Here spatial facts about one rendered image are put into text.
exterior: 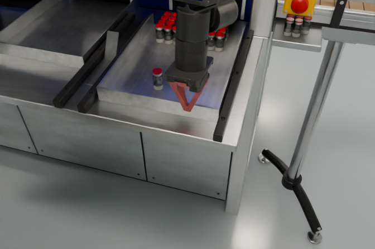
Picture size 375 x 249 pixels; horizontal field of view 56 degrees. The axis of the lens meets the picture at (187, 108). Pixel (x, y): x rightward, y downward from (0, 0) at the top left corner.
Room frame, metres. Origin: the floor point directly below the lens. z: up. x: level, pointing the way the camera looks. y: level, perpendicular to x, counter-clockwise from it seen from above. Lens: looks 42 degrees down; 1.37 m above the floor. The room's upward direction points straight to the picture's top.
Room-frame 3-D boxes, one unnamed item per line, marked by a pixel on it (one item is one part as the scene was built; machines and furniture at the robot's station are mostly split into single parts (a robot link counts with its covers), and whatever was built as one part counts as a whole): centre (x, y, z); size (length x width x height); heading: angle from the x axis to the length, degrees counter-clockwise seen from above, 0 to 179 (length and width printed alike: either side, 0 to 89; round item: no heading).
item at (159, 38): (0.78, 0.00, 0.91); 0.18 x 0.02 x 0.05; 75
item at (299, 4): (0.79, -0.27, 1.00); 0.04 x 0.04 x 0.04; 74
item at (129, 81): (0.70, 0.02, 0.90); 0.34 x 0.26 x 0.04; 164
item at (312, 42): (0.87, -0.31, 0.87); 0.14 x 0.13 x 0.02; 164
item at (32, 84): (0.77, 0.18, 0.87); 0.70 x 0.48 x 0.02; 74
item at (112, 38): (0.69, 0.20, 0.91); 0.14 x 0.03 x 0.06; 164
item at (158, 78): (0.61, 0.06, 0.90); 0.02 x 0.02 x 0.04
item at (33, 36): (0.88, 0.32, 0.90); 0.34 x 0.26 x 0.04; 164
